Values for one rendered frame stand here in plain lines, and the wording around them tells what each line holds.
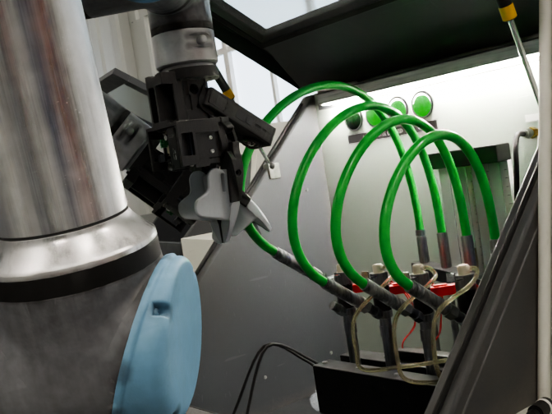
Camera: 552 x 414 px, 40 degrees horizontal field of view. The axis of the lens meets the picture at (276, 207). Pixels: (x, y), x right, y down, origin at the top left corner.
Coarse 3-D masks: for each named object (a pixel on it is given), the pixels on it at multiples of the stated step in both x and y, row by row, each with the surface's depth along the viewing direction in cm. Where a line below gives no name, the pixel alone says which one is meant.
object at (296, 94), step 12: (312, 84) 119; (324, 84) 120; (336, 84) 122; (348, 84) 124; (288, 96) 116; (300, 96) 117; (360, 96) 125; (276, 108) 114; (264, 120) 113; (396, 132) 130; (396, 144) 130; (408, 168) 131; (408, 180) 132; (420, 216) 132; (252, 228) 110; (420, 228) 133; (264, 240) 111; (276, 252) 112
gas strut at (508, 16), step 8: (496, 0) 98; (504, 0) 97; (504, 8) 97; (512, 8) 97; (504, 16) 98; (512, 16) 98; (512, 24) 98; (512, 32) 99; (520, 40) 99; (520, 48) 100; (520, 56) 100; (528, 64) 101; (528, 72) 101; (536, 88) 102; (536, 96) 102
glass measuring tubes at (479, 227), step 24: (504, 144) 125; (504, 168) 126; (480, 192) 128; (504, 192) 127; (456, 216) 135; (480, 216) 129; (504, 216) 126; (456, 240) 134; (480, 240) 132; (456, 264) 134; (480, 264) 133
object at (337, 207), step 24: (384, 120) 106; (408, 120) 108; (360, 144) 102; (456, 168) 114; (336, 192) 99; (456, 192) 115; (336, 216) 98; (336, 240) 98; (360, 288) 102; (408, 312) 105
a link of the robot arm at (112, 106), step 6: (102, 90) 104; (108, 96) 103; (108, 102) 102; (114, 102) 103; (108, 108) 102; (114, 108) 102; (120, 108) 103; (108, 114) 101; (114, 114) 102; (120, 114) 102; (126, 114) 103; (108, 120) 101; (114, 120) 101; (120, 120) 102; (114, 126) 101; (114, 132) 108
